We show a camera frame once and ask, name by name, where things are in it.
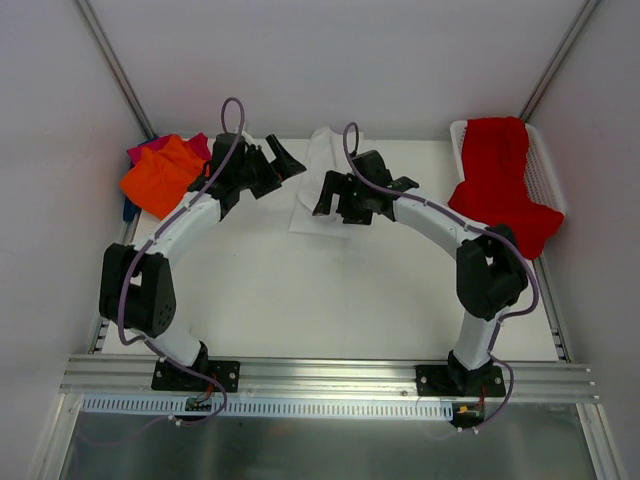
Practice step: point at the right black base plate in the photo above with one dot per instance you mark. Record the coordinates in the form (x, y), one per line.
(430, 382)

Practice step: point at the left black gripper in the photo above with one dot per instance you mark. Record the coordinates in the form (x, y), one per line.
(270, 173)

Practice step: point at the white slotted cable duct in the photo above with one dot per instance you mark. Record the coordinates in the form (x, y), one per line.
(269, 407)

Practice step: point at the aluminium corner post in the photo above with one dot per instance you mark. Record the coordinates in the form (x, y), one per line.
(568, 42)
(106, 50)

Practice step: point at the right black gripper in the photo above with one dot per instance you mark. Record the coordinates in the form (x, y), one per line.
(343, 195)

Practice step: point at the red t shirt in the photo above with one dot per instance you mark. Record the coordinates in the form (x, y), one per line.
(493, 192)

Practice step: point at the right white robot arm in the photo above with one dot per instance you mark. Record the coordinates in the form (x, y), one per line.
(490, 271)

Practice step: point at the right aluminium corner post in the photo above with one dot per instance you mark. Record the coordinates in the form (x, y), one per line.
(568, 42)

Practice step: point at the white plastic basket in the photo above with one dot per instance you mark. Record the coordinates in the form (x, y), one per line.
(540, 178)

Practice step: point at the blue t shirt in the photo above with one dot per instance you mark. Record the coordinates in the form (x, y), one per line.
(129, 210)

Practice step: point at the aluminium mounting rail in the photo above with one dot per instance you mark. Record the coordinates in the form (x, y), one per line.
(545, 382)

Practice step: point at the left aluminium corner post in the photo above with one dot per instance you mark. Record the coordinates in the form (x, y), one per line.
(106, 50)

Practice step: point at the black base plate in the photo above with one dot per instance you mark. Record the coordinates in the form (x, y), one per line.
(430, 382)
(169, 378)

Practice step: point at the pink t shirt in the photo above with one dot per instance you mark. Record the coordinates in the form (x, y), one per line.
(198, 144)

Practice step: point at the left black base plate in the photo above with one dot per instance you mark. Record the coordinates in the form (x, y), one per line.
(169, 378)

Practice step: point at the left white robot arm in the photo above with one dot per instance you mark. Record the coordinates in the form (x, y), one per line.
(137, 289)

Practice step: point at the white t shirt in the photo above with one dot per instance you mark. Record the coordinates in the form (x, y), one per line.
(324, 153)

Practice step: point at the orange t shirt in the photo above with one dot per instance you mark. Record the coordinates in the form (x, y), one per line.
(158, 182)

